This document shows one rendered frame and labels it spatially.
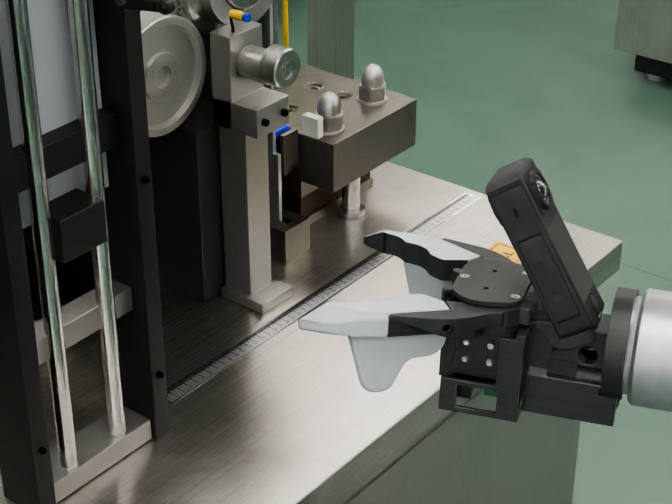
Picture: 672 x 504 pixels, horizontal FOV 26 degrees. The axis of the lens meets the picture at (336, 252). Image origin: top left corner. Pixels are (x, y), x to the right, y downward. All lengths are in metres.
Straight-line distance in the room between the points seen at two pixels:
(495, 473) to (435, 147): 2.36
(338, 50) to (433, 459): 1.10
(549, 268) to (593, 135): 3.20
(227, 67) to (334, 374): 0.32
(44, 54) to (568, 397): 0.50
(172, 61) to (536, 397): 0.62
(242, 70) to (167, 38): 0.08
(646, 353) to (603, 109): 3.38
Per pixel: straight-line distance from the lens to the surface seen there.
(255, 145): 1.49
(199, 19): 1.46
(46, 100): 1.18
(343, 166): 1.64
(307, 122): 1.63
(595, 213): 3.70
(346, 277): 1.61
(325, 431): 1.38
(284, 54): 1.42
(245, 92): 1.47
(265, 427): 1.39
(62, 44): 1.18
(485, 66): 4.52
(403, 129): 1.72
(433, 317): 0.89
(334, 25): 2.47
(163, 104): 1.44
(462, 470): 1.62
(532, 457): 1.77
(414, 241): 1.01
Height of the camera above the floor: 1.73
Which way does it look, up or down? 30 degrees down
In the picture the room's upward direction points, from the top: straight up
